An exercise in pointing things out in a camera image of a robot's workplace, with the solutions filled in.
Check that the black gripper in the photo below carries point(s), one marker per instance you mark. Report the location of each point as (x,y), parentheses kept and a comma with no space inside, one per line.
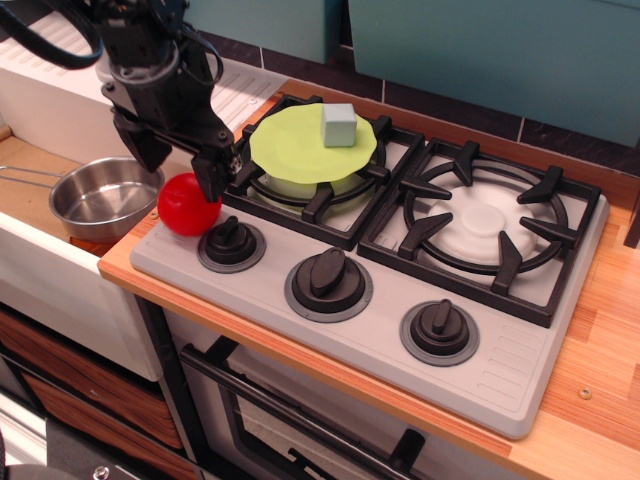
(168,105)

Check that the red toy tomato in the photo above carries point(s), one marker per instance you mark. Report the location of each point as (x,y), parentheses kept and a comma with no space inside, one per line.
(183,208)

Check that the pale blue cube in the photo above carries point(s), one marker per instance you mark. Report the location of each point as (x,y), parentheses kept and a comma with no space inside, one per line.
(338,125)

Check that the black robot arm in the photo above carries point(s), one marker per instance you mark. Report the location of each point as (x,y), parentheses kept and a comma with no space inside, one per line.
(141,33)

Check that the small steel pot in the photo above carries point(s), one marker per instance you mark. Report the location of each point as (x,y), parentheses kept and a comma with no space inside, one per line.
(99,201)

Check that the light green plate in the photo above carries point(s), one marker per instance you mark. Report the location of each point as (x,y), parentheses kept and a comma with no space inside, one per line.
(288,146)

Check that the black left stove knob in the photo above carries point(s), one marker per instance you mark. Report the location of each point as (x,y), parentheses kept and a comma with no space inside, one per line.
(231,247)

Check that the black stove knob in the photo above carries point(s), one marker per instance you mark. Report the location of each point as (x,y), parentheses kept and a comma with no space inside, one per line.
(439,333)
(329,287)
(231,247)

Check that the black left burner grate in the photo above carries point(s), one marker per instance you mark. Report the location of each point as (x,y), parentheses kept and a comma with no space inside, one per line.
(335,212)

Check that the black burner grate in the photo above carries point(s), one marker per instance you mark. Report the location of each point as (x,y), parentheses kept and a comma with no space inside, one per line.
(335,212)
(511,237)

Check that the black middle stove knob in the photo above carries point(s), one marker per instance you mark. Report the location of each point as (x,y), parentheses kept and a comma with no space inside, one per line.
(329,287)

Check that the wooden drawer front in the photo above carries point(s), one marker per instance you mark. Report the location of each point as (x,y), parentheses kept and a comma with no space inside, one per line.
(95,397)

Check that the black right stove knob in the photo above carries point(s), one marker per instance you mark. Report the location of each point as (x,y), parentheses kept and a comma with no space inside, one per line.
(439,333)

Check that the black right burner grate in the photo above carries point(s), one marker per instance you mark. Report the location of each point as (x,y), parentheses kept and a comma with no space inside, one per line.
(511,237)

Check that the grey toy stove top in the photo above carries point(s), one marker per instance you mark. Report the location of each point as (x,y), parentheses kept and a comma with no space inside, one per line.
(500,387)

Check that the oven door with handle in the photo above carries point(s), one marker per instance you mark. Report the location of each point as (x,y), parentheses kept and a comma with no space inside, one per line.
(212,364)

